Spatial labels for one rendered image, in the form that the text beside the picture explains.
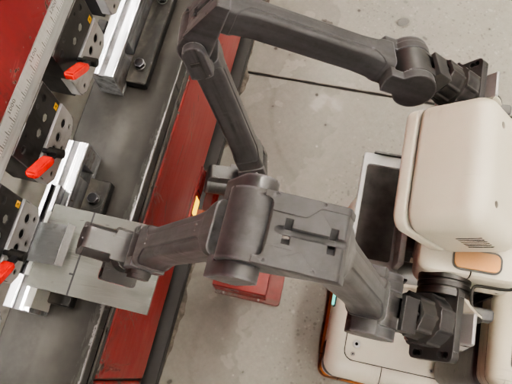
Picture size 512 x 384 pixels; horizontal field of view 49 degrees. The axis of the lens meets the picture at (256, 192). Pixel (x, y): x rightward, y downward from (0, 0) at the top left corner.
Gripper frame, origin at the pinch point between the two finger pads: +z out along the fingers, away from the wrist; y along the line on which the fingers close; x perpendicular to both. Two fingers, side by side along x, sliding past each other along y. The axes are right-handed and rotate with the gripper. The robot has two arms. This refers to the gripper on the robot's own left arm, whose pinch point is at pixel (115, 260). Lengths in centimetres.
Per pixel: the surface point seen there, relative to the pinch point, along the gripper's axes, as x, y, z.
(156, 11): -7, -67, 17
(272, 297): 73, -14, 76
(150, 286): 8.1, 3.1, -1.1
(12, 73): -28.7, -21.5, -20.3
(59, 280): -8.3, 6.1, 7.9
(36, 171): -20.0, -9.2, -12.2
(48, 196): -16.0, -10.8, 12.7
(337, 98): 81, -102, 73
